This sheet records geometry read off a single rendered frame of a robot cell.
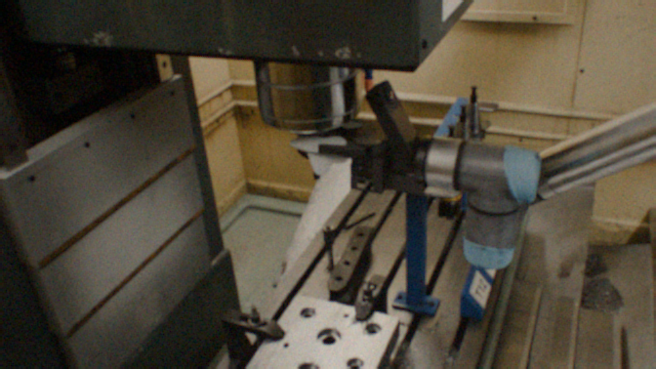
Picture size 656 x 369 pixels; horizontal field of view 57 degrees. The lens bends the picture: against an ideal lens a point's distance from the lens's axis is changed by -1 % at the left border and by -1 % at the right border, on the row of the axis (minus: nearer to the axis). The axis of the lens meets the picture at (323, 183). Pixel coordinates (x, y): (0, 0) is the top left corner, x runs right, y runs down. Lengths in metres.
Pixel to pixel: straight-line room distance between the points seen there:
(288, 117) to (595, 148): 0.45
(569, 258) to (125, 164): 1.25
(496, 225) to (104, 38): 0.62
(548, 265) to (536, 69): 0.57
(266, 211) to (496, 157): 1.61
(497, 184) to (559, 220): 1.10
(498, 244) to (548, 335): 0.74
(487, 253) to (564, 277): 0.94
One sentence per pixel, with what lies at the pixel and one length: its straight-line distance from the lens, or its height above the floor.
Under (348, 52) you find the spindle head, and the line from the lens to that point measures 0.74.
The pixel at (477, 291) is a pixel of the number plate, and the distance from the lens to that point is 1.40.
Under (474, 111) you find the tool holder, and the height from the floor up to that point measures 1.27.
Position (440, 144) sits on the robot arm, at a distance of 0.88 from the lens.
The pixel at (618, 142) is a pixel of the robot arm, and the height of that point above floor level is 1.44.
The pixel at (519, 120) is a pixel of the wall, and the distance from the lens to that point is 1.96.
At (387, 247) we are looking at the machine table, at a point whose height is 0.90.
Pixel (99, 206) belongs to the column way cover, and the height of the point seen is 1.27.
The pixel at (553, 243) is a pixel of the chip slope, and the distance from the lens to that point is 1.90.
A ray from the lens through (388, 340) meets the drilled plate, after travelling 1.21.
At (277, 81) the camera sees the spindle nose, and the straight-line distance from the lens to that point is 0.85.
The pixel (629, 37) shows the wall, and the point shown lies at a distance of 1.86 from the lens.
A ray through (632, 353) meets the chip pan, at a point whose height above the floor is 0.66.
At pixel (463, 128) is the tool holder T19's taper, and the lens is 1.33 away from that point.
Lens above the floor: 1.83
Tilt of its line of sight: 29 degrees down
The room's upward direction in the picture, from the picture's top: 5 degrees counter-clockwise
